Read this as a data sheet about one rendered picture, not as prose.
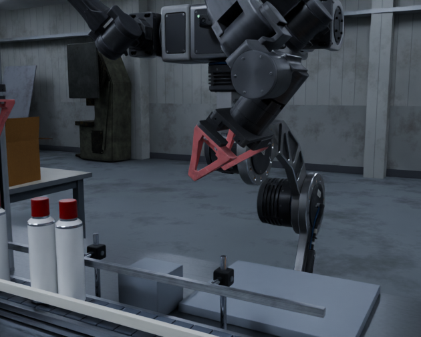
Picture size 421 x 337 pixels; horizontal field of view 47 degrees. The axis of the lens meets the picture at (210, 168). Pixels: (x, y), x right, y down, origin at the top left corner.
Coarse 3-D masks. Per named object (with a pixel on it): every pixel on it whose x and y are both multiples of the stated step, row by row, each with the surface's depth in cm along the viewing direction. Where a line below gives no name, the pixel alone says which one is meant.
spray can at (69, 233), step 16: (64, 208) 90; (64, 224) 90; (80, 224) 91; (64, 240) 90; (80, 240) 91; (64, 256) 90; (80, 256) 92; (64, 272) 91; (80, 272) 92; (64, 288) 91; (80, 288) 92
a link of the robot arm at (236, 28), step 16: (208, 0) 68; (224, 0) 66; (240, 0) 64; (256, 0) 66; (208, 16) 68; (224, 16) 66; (240, 16) 64; (256, 16) 62; (224, 32) 66; (240, 32) 64; (256, 32) 63; (272, 32) 63; (224, 48) 65
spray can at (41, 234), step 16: (32, 208) 92; (48, 208) 93; (32, 224) 91; (48, 224) 92; (32, 240) 92; (48, 240) 92; (32, 256) 92; (48, 256) 93; (32, 272) 93; (48, 272) 93; (48, 288) 94
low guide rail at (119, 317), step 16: (0, 288) 96; (16, 288) 94; (32, 288) 92; (64, 304) 88; (80, 304) 86; (96, 304) 85; (112, 320) 83; (128, 320) 81; (144, 320) 79; (176, 336) 77; (192, 336) 75; (208, 336) 74
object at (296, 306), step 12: (24, 252) 103; (84, 264) 95; (96, 264) 94; (108, 264) 92; (120, 264) 92; (144, 276) 88; (156, 276) 87; (168, 276) 86; (192, 288) 84; (204, 288) 82; (216, 288) 81; (228, 288) 81; (252, 300) 78; (264, 300) 77; (276, 300) 76; (288, 300) 76; (300, 312) 75; (312, 312) 74; (324, 312) 73
